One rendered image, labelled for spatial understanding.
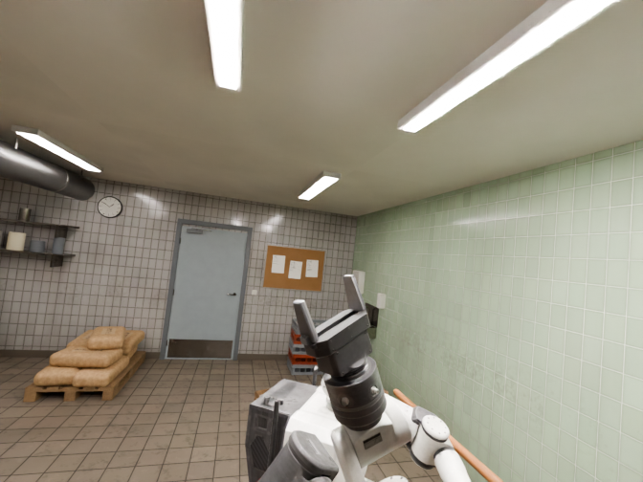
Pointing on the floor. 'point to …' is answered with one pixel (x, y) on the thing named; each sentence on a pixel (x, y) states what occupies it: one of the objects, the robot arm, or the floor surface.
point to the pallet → (89, 387)
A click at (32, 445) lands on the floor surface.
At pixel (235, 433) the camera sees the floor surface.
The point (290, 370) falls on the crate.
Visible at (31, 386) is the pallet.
